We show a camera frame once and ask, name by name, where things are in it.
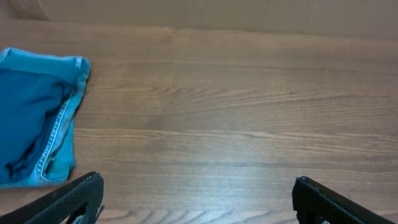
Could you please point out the folded light blue jeans left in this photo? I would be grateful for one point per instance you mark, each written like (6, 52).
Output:
(57, 159)

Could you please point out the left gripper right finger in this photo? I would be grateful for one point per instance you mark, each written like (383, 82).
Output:
(314, 203)

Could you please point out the blue polo shirt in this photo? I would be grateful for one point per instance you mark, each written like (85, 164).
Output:
(29, 107)

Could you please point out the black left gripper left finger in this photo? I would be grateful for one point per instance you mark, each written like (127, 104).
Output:
(77, 202)

